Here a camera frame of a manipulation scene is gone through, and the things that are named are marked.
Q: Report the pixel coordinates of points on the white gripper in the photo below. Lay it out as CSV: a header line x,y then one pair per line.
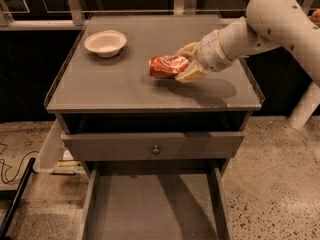
x,y
210,52

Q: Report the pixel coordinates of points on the crushed red coke can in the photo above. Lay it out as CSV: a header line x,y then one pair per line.
x,y
167,66

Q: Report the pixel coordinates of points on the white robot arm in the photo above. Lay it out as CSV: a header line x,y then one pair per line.
x,y
267,24

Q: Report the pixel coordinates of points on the grey top drawer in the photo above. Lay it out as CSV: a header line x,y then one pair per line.
x,y
138,146

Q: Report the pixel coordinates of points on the round metal drawer knob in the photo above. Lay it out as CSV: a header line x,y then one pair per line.
x,y
156,150

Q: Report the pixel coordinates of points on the grey drawer cabinet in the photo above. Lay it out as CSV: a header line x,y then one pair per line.
x,y
117,95

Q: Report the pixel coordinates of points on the open grey middle drawer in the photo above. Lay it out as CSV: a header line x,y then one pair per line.
x,y
155,200

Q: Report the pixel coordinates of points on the white paper bowl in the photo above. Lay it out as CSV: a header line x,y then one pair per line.
x,y
106,44

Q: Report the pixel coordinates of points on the orange fruit on ledge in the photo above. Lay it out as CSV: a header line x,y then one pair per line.
x,y
315,17

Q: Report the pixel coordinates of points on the clear plastic bin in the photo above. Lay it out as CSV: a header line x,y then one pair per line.
x,y
54,158

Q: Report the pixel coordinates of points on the black bar on floor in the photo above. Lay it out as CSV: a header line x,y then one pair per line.
x,y
14,196

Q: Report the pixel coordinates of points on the metal window rail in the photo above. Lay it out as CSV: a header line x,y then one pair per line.
x,y
73,14

